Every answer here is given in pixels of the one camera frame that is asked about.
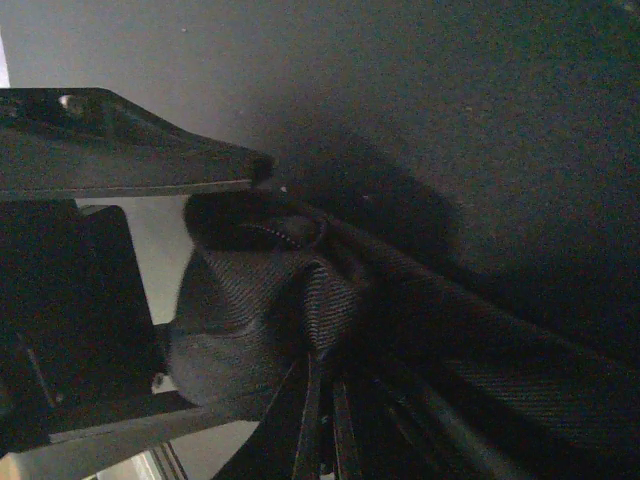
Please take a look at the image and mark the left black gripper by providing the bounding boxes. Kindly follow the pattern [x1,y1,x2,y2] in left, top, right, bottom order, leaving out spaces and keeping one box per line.
[0,199,169,451]

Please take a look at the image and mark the black necktie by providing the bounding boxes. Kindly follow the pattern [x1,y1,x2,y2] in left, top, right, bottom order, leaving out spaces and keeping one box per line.
[167,191,639,479]

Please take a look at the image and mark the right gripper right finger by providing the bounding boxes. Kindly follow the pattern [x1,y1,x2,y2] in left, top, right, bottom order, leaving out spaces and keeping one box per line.
[1,391,257,479]

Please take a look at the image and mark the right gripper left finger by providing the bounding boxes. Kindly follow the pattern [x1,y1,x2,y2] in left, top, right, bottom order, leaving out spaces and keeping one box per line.
[1,88,274,201]

